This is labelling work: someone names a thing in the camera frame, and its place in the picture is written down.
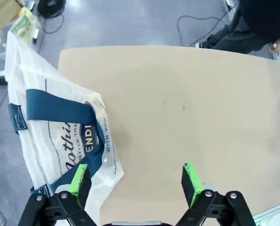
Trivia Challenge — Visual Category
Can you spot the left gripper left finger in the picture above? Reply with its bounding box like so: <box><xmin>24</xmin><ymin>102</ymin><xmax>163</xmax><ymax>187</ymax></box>
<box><xmin>19</xmin><ymin>163</ymin><xmax>94</xmax><ymax>226</ymax></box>

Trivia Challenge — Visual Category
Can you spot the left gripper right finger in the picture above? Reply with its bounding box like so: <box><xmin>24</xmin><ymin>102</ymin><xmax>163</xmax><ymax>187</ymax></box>
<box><xmin>174</xmin><ymin>162</ymin><xmax>257</xmax><ymax>226</ymax></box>

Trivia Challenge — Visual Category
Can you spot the white bag with blue handles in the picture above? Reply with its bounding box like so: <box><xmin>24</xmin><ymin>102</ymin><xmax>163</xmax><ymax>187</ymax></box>
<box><xmin>4</xmin><ymin>30</ymin><xmax>126</xmax><ymax>226</ymax></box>

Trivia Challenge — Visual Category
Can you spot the person right hand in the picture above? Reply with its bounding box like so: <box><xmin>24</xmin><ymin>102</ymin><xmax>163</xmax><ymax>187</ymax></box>
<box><xmin>270</xmin><ymin>35</ymin><xmax>280</xmax><ymax>54</ymax></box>

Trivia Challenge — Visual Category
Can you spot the person in black clothes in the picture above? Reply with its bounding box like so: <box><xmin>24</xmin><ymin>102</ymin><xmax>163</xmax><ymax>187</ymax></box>
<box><xmin>195</xmin><ymin>0</ymin><xmax>280</xmax><ymax>56</ymax></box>

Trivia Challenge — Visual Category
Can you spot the green and white carton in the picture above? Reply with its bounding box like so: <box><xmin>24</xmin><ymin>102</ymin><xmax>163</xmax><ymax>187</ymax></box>
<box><xmin>10</xmin><ymin>7</ymin><xmax>36</xmax><ymax>44</ymax></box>

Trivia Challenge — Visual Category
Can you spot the brown cardboard box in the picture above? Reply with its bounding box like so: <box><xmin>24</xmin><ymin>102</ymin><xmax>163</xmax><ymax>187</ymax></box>
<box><xmin>0</xmin><ymin>0</ymin><xmax>22</xmax><ymax>34</ymax></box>

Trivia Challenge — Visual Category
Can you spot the aluminium frame profile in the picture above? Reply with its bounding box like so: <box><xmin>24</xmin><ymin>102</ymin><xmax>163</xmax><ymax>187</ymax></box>
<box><xmin>252</xmin><ymin>199</ymin><xmax>280</xmax><ymax>221</ymax></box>

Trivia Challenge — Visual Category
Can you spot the black floor cable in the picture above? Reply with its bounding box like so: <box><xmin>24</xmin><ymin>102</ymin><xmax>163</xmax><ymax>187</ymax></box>
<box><xmin>176</xmin><ymin>0</ymin><xmax>240</xmax><ymax>48</ymax></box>

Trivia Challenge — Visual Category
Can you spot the black coiled cable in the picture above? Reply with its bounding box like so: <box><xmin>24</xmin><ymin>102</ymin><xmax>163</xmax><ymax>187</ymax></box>
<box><xmin>37</xmin><ymin>0</ymin><xmax>65</xmax><ymax>33</ymax></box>

